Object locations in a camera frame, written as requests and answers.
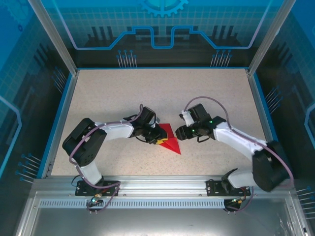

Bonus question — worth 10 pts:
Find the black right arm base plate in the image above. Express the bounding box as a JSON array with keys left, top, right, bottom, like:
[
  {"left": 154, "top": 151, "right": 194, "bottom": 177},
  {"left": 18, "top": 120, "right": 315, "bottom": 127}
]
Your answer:
[{"left": 206, "top": 178, "right": 251, "bottom": 197}]

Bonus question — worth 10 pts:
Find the blue printed gear wall panel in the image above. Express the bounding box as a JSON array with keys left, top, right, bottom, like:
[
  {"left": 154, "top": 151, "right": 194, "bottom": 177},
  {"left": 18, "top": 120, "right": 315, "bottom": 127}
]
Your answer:
[{"left": 39, "top": 0, "right": 279, "bottom": 69}]

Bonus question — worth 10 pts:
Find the aluminium mounting rail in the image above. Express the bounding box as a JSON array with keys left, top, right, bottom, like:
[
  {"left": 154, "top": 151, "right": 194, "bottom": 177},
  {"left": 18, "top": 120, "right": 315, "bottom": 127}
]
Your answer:
[{"left": 32, "top": 175, "right": 295, "bottom": 198}]

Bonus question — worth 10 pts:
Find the cable connector with green light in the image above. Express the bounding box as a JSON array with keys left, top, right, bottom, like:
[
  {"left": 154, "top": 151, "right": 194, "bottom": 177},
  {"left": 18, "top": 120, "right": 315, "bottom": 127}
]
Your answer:
[
  {"left": 90, "top": 193, "right": 103, "bottom": 205},
  {"left": 227, "top": 196, "right": 247, "bottom": 206}
]

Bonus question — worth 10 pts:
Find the aluminium frame post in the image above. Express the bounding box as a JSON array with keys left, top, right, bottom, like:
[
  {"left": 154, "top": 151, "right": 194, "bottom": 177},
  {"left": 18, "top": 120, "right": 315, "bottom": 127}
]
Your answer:
[
  {"left": 247, "top": 0, "right": 291, "bottom": 76},
  {"left": 27, "top": 0, "right": 80, "bottom": 76}
]

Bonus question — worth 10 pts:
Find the grey sheet metal tray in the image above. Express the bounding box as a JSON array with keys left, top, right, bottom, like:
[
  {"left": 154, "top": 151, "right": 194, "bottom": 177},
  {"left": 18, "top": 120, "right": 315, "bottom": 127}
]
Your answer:
[{"left": 14, "top": 191, "right": 311, "bottom": 236}]

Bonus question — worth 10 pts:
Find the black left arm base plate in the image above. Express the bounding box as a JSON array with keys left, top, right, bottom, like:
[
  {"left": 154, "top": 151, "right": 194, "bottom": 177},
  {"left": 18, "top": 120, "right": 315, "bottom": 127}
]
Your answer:
[{"left": 75, "top": 180, "right": 121, "bottom": 197}]

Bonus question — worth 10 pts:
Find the red paper sheet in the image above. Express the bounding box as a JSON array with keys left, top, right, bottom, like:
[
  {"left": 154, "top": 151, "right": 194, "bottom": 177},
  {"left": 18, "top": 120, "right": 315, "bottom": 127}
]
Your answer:
[{"left": 158, "top": 122, "right": 183, "bottom": 155}]

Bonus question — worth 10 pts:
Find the aluminium table side rail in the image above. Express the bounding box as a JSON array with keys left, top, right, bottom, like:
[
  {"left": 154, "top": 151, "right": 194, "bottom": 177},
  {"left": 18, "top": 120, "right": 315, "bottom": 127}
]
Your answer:
[
  {"left": 40, "top": 69, "right": 80, "bottom": 179},
  {"left": 247, "top": 69, "right": 284, "bottom": 179}
]

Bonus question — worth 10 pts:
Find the slotted metal cable duct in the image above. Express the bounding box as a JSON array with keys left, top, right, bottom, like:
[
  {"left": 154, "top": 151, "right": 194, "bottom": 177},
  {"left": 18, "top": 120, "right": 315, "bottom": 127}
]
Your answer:
[{"left": 38, "top": 199, "right": 228, "bottom": 208}]

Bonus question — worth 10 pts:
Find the blue printed side wall panel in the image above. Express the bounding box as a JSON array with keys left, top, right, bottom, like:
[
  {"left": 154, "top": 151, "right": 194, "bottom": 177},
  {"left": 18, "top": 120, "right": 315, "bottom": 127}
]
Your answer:
[
  {"left": 0, "top": 0, "right": 74, "bottom": 190},
  {"left": 253, "top": 0, "right": 315, "bottom": 197}
]

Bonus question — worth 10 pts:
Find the blue table border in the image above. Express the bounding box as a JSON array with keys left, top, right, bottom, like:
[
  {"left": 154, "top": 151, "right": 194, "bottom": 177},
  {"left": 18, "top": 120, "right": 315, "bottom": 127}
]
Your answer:
[{"left": 36, "top": 65, "right": 292, "bottom": 179}]

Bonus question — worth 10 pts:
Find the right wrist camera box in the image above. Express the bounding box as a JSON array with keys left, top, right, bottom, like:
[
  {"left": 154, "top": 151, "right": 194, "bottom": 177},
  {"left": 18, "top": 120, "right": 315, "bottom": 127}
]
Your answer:
[{"left": 180, "top": 110, "right": 195, "bottom": 128}]

